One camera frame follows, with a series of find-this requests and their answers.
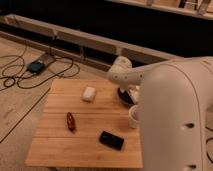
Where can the black rectangular box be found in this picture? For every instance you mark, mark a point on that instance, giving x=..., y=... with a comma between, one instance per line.
x=111, y=140

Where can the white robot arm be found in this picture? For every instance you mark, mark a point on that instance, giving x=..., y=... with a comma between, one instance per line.
x=174, y=97

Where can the blue power adapter box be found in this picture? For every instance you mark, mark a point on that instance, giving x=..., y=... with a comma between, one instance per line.
x=36, y=67

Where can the white object in bowl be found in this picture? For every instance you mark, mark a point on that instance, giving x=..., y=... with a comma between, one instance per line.
x=134, y=94

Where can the black bowl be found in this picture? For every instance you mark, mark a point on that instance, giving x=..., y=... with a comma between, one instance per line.
x=125, y=98

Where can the long wooden rail frame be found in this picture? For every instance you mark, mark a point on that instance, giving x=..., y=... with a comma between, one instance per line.
x=148, y=41

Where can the wooden table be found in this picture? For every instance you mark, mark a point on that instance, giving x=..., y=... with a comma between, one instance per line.
x=54, y=145

